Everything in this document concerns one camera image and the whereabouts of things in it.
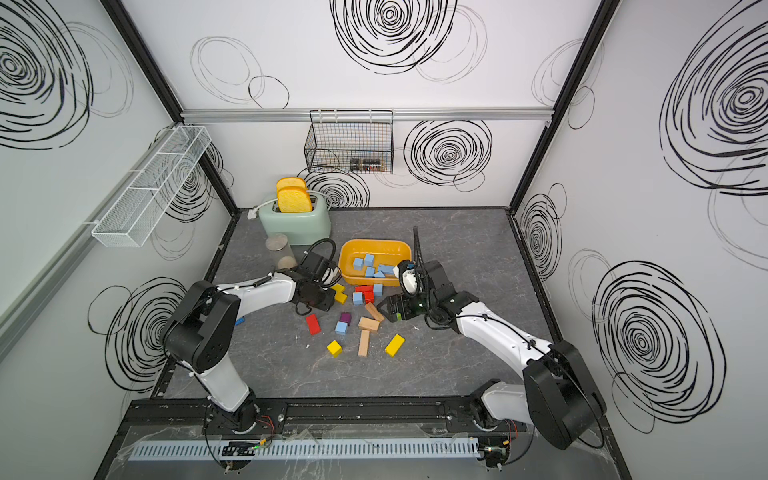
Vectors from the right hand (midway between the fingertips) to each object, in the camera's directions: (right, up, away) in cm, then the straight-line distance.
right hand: (391, 305), depth 82 cm
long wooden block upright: (-8, -13, +3) cm, 16 cm away
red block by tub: (-7, 0, +12) cm, 14 cm away
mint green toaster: (-33, +22, +22) cm, 45 cm away
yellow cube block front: (-16, -13, +1) cm, 20 cm away
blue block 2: (-11, -1, +12) cm, 16 cm away
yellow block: (-16, 0, +12) cm, 20 cm away
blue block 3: (-7, +7, +18) cm, 21 cm away
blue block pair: (-11, +10, +20) cm, 25 cm away
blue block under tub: (-4, +2, +14) cm, 15 cm away
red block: (-9, +2, +13) cm, 16 cm away
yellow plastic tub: (-1, +13, +24) cm, 27 cm away
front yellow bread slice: (-31, +31, +14) cm, 46 cm away
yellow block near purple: (-17, +3, +13) cm, 21 cm away
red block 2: (-23, -8, +7) cm, 26 cm away
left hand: (-20, -2, +13) cm, 24 cm away
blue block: (-15, -8, +5) cm, 17 cm away
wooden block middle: (-6, -7, +6) cm, 11 cm away
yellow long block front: (+1, -12, +3) cm, 13 cm away
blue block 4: (-4, +6, +17) cm, 18 cm away
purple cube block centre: (-14, -6, +10) cm, 18 cm away
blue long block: (-1, +8, +20) cm, 21 cm away
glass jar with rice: (-35, +16, +9) cm, 39 cm away
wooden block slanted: (-4, -6, +8) cm, 10 cm away
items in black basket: (-5, +40, +5) cm, 41 cm away
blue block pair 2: (-7, +11, +20) cm, 24 cm away
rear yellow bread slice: (-34, +37, +17) cm, 53 cm away
